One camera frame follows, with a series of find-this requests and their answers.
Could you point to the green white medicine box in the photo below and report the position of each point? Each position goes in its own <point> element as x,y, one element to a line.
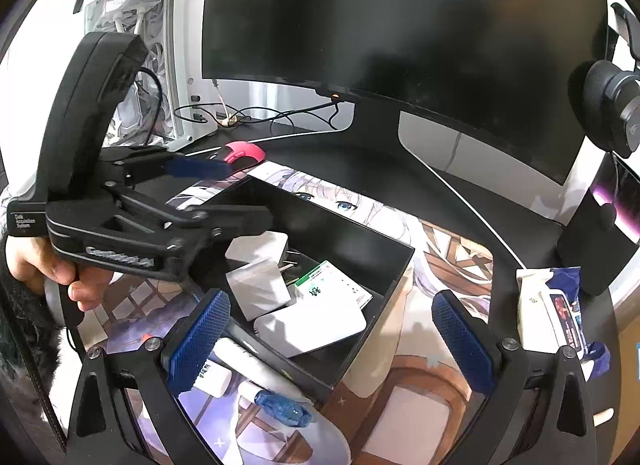
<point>325,285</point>

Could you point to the person's left hand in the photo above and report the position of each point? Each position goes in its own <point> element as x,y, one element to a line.
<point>60,272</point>

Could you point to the person's left forearm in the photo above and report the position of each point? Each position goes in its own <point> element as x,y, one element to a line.
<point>22,330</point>

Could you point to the blue clear plastic packet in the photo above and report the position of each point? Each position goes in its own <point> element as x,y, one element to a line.
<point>280,407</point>

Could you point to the white computer case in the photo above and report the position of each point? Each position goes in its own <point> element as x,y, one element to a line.
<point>185,70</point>

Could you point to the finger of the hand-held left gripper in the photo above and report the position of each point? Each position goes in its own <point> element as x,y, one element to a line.
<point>220,222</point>
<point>200,168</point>

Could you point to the black cardboard box container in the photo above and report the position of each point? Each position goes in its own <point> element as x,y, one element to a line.
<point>350,240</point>

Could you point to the printed desk mat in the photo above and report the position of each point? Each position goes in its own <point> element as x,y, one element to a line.
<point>425,395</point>

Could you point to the small pink stick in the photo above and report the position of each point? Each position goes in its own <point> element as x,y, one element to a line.
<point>603,415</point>

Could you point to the white tube black cap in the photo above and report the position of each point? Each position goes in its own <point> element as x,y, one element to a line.
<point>250,360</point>

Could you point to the black curved monitor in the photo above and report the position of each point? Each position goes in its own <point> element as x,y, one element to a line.
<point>400,20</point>

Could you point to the white small labelled box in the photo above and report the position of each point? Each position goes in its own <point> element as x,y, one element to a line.
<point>212,376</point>

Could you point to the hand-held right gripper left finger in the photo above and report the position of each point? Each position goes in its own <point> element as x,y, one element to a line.
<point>200,335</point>

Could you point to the white wet wipes pack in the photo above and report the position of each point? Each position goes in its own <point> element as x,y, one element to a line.
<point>535,305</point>

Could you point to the black speaker with purple glow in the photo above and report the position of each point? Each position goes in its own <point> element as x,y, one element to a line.
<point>590,245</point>

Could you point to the black headphones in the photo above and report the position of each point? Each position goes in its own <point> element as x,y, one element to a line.
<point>610,95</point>

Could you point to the red computer mouse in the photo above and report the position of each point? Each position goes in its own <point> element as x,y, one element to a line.
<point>242,152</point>

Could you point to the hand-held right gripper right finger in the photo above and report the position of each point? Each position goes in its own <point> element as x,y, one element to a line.
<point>460,340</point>

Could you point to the white cube charger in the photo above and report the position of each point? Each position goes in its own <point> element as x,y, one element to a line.
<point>257,290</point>

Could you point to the brown cardboard box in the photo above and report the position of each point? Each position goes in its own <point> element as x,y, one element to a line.
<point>629,325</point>

